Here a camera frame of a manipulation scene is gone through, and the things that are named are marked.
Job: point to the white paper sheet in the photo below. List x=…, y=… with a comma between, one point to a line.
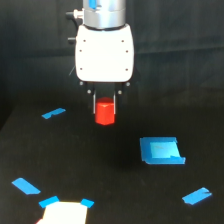
x=64, y=213

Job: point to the red hexagonal block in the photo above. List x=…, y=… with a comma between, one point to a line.
x=104, y=111

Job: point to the blue tape on paper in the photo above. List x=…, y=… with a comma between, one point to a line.
x=48, y=201
x=88, y=203

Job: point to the blue tape strip near right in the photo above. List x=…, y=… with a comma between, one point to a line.
x=197, y=196

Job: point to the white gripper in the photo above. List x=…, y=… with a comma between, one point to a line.
x=104, y=57

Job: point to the blue tape on paper left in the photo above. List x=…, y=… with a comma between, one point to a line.
x=48, y=201

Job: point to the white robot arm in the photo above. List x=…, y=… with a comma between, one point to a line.
x=99, y=15

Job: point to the blue tape strip near left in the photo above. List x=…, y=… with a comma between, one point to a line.
x=25, y=186

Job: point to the blue tape on paper right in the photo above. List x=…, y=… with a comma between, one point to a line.
x=88, y=203

